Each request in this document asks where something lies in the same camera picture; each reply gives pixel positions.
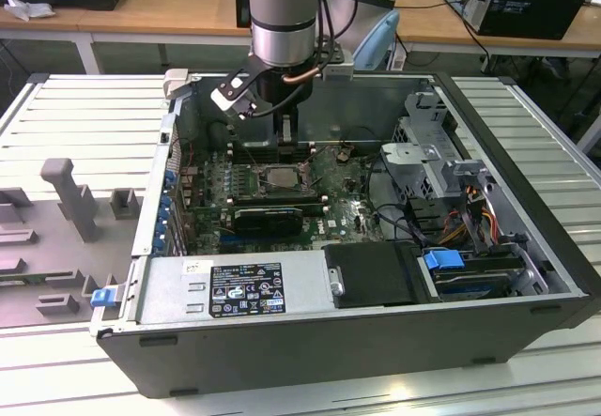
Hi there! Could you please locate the green motherboard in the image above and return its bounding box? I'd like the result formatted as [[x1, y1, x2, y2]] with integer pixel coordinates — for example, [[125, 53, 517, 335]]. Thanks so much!
[[180, 141, 391, 255]]

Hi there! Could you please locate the crumpled white paper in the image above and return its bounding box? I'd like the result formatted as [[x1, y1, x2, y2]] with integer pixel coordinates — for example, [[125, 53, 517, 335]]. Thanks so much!
[[3, 0, 56, 22]]

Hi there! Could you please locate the silver metal drive cage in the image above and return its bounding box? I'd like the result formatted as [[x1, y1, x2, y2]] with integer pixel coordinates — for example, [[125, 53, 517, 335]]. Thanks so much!
[[378, 90, 500, 201]]

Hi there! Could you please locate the black desktop computer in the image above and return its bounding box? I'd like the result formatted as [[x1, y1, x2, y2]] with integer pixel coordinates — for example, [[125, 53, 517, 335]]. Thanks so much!
[[443, 0, 588, 41]]

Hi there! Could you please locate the black plastic cover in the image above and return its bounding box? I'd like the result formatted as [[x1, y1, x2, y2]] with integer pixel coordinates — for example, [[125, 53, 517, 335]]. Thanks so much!
[[323, 241, 424, 309]]

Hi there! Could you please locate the grey parts rack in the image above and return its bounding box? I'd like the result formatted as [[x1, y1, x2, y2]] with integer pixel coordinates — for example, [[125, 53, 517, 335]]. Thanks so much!
[[0, 157, 145, 328]]

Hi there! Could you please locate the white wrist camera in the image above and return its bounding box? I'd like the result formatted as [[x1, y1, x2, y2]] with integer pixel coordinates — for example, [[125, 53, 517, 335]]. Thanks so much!
[[209, 71, 258, 121]]

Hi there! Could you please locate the grey case latch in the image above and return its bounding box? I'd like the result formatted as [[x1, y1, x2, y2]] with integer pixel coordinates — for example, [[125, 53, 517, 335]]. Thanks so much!
[[162, 69, 190, 102]]

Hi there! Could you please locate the CPU socket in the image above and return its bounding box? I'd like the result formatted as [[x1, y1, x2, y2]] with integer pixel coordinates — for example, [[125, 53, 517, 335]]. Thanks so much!
[[255, 163, 315, 194]]

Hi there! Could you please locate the white power strip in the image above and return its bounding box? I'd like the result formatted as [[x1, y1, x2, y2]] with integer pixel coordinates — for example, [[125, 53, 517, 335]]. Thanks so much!
[[387, 42, 408, 72]]

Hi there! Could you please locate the blue disk carrier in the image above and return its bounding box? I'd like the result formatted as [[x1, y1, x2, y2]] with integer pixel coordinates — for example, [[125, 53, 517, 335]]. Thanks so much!
[[421, 248, 466, 282]]

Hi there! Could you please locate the black open PC case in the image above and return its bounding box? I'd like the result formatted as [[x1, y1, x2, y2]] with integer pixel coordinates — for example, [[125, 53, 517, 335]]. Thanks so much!
[[88, 70, 601, 401]]

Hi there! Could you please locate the orange yellow wire bundle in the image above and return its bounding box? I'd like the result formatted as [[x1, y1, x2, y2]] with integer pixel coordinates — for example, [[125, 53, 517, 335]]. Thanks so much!
[[440, 188, 499, 248]]

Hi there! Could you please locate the silver power supply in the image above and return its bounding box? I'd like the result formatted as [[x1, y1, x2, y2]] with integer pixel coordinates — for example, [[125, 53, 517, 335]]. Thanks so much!
[[135, 252, 337, 326]]

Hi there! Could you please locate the black hard disk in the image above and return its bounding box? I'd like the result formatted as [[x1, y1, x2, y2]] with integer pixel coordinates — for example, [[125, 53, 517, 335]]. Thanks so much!
[[434, 268, 513, 300]]

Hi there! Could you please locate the blue plastic latch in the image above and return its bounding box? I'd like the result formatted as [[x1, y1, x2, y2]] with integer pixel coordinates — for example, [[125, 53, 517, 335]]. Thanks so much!
[[91, 287, 118, 308]]

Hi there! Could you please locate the black computer tower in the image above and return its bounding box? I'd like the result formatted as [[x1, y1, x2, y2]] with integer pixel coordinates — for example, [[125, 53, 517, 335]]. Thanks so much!
[[234, 0, 253, 30]]

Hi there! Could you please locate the green RAM stick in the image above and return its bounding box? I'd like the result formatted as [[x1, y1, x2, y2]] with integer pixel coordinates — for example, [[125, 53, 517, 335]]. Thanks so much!
[[228, 199, 326, 215]]

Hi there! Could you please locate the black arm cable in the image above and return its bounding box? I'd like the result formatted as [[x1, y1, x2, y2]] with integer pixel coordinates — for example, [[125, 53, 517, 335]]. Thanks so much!
[[315, 0, 340, 68]]

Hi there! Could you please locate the black graphics card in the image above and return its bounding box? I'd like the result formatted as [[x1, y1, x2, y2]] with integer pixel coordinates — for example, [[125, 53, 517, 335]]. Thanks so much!
[[232, 206, 305, 238]]

